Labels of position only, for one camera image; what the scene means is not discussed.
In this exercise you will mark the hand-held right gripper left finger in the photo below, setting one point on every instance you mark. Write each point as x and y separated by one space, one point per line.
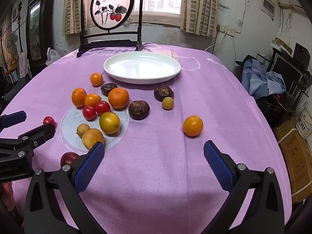
89 168

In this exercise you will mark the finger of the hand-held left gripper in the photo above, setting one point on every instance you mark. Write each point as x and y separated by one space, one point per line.
14 118
41 132

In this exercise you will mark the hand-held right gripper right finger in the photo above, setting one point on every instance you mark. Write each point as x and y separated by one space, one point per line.
218 165

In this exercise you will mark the red cherry tomato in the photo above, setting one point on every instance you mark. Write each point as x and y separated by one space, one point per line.
89 113
103 107
48 120

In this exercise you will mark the dark red plum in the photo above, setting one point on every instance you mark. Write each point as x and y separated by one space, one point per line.
68 159

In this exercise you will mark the yellow loquat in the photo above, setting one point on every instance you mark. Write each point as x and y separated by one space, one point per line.
92 137

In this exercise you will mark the smooth orange tangerine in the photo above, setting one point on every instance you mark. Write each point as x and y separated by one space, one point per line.
193 125

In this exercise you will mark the yellow green tangerine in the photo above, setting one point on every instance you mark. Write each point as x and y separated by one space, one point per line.
109 122

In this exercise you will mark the dark brown water chestnut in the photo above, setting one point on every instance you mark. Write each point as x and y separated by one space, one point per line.
109 89
139 110
163 93

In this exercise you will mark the white oval plate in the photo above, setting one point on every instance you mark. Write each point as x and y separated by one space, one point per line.
142 67

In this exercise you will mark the person's left hand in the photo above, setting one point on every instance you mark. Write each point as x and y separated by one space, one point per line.
7 196

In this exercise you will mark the pink hanging cloth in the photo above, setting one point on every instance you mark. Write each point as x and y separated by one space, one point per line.
24 64

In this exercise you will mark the purple tablecloth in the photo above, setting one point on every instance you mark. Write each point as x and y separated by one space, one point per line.
158 165

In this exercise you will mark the small orange tomato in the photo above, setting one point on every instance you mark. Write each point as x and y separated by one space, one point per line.
92 100

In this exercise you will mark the white plastic bag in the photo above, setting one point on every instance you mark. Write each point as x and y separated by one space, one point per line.
52 57

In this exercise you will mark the large orange mandarin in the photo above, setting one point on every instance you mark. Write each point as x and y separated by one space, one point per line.
118 98

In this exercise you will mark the standing fan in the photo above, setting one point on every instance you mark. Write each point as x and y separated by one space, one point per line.
11 41

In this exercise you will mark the small orange tangerine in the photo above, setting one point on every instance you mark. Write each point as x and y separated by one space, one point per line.
96 79

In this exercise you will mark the cardboard box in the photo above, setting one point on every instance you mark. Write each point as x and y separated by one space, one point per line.
295 160

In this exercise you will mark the dark framed painting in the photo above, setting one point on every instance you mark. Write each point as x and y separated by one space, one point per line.
35 29

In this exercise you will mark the white bucket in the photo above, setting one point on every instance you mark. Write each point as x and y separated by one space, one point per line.
304 124

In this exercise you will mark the blue crumpled cloth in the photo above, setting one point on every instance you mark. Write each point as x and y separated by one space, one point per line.
263 80

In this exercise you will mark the black hat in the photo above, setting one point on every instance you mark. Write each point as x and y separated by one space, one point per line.
243 61

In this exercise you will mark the computer monitor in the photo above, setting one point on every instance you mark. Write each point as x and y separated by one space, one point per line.
285 73

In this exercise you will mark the beige checked curtain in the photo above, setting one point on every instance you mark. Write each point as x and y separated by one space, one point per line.
199 7
73 9

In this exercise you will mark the black speaker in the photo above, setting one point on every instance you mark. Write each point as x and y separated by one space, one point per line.
301 54

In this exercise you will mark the round painted screen on stand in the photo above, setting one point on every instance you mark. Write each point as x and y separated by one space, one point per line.
109 2

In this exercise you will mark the white wall outlet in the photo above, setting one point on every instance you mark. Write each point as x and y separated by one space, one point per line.
228 31

